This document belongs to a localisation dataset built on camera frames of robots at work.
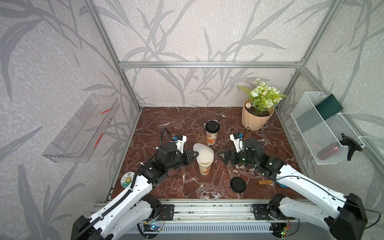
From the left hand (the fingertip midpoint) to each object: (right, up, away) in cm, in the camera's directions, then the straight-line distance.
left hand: (199, 155), depth 72 cm
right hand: (+12, +1, +4) cm, 13 cm away
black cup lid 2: (+21, -18, +9) cm, 29 cm away
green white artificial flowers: (+36, +30, +12) cm, 48 cm away
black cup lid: (+8, +13, +15) cm, 21 cm away
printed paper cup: (+7, +6, +19) cm, 21 cm away
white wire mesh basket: (+56, +8, -9) cm, 57 cm away
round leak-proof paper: (+3, -1, +4) cm, 5 cm away
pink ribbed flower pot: (+34, +17, +23) cm, 44 cm away
